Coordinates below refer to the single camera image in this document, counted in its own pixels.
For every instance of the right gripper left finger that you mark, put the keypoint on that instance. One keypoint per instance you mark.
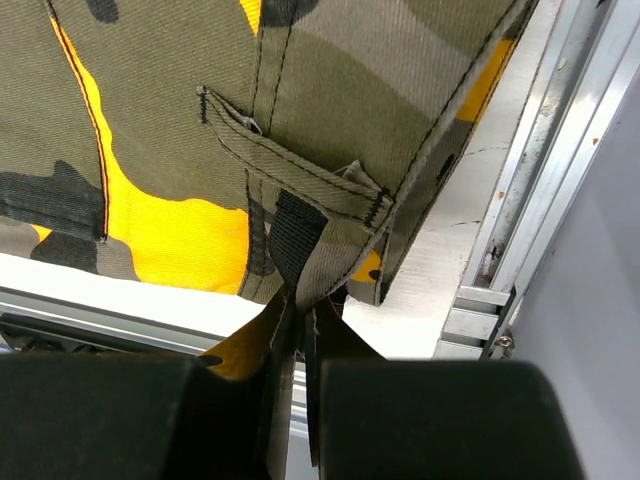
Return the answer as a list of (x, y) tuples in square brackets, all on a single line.
[(222, 415)]

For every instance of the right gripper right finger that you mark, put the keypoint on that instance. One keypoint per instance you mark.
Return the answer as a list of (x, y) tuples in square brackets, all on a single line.
[(374, 418)]

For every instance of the camouflage yellow green trousers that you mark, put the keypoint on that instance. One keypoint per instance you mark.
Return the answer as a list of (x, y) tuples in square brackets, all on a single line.
[(246, 148)]

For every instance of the aluminium frame rail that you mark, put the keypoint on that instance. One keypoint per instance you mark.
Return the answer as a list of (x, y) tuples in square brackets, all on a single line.
[(567, 109)]

